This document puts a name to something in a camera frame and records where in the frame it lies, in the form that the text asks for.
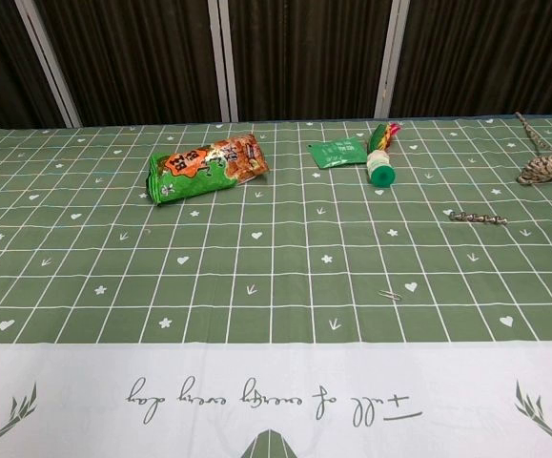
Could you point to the metal corkscrew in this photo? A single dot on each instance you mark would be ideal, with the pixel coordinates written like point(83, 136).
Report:
point(478, 218)

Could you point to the green grid pattern tablecloth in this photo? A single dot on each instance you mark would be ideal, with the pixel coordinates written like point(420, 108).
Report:
point(275, 286)

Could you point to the green orange snack bag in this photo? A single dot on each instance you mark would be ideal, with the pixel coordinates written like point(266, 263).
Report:
point(204, 167)

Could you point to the small green foil sachet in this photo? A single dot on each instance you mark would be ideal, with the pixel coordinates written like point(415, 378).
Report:
point(337, 152)

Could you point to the feather shuttlecock with green base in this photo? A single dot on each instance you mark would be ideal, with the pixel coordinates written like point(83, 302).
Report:
point(379, 167)

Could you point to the small silver paper clip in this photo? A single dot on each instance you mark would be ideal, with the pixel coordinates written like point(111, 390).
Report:
point(391, 295)

